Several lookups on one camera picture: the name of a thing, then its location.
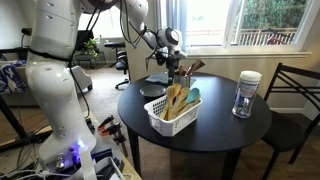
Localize white plastic basket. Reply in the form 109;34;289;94
143;94;203;138

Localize black stand leg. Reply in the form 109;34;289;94
0;95;53;152

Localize clear wipes canister white lid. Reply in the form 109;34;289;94
231;70;263;119

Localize white window frame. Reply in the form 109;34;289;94
151;0;320;61

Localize red handled utensil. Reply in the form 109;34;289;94
185;64;195;77

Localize black round table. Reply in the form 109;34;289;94
117;72;273;180

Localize white balcony railing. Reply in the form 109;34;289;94
185;28;298;47

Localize red bicycle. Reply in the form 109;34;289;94
263;28;296;46

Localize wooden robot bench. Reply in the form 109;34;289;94
0;109;143;180

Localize wide dark wooden spatula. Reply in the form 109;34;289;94
190;59;206;77

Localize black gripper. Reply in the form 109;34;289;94
164;54;181;85

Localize teal silicone spatula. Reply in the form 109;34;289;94
174;87;201;116

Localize grey round plate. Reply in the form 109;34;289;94
139;84;167;98

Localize silver utensil holder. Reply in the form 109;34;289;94
173;72;192;89

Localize black metal desk rack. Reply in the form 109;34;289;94
71;49;108;70

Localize black bar clamp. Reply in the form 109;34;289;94
113;133;130;158

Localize black office chair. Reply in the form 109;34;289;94
103;41;132;90

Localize grey armchair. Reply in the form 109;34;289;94
69;65;94;95

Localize blue white patterned cushion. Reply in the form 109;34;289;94
0;59;30;94

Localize flat wooden spatula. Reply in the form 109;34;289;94
170;87;191;119
166;83;183;122

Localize blue folded cloth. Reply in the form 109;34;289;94
145;72;197;86

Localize black monitor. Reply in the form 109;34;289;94
75;29;95;51

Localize green potted plant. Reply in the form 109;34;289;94
83;38;100;62

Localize black metal chair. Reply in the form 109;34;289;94
260;62;320;180

